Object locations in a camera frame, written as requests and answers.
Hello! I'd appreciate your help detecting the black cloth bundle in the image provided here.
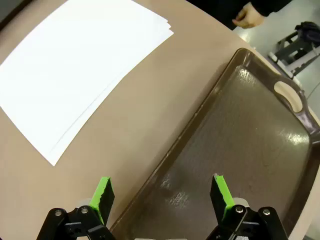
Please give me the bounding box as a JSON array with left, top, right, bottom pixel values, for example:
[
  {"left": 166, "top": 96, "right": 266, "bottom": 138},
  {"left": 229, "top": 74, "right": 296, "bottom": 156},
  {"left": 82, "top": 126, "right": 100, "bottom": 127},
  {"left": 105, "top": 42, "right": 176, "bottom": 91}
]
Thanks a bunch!
[{"left": 294, "top": 21, "right": 320, "bottom": 49}]

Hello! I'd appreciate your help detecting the person in black sweater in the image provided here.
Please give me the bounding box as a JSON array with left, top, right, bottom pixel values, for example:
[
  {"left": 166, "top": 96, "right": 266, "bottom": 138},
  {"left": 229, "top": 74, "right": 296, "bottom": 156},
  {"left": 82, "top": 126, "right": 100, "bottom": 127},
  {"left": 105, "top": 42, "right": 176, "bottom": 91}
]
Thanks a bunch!
[{"left": 186, "top": 0, "right": 251, "bottom": 31}]

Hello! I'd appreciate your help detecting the person's left forearm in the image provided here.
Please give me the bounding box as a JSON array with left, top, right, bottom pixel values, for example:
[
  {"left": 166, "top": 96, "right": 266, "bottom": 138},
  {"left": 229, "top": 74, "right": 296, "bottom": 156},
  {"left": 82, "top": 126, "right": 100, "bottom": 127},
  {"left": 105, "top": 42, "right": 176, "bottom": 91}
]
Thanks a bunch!
[{"left": 249, "top": 0, "right": 294, "bottom": 18}]

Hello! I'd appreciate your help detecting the person's left hand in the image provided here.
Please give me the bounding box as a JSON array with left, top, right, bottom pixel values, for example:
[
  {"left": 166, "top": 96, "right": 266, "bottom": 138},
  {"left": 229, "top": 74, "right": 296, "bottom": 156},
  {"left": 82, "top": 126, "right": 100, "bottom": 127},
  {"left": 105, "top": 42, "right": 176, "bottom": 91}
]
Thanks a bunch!
[{"left": 231, "top": 2, "right": 265, "bottom": 29}]

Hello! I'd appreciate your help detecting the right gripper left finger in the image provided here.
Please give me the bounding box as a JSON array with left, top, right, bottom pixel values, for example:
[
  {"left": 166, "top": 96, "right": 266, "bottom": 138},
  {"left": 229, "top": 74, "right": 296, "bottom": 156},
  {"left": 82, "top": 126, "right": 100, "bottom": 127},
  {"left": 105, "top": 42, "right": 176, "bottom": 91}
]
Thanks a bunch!
[{"left": 36, "top": 176, "right": 117, "bottom": 240}]

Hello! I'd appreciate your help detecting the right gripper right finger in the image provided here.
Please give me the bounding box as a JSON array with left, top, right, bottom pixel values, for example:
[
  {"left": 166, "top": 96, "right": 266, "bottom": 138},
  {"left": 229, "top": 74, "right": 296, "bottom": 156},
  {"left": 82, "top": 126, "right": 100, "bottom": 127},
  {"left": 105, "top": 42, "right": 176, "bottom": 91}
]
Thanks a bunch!
[{"left": 204, "top": 174, "right": 290, "bottom": 240}]

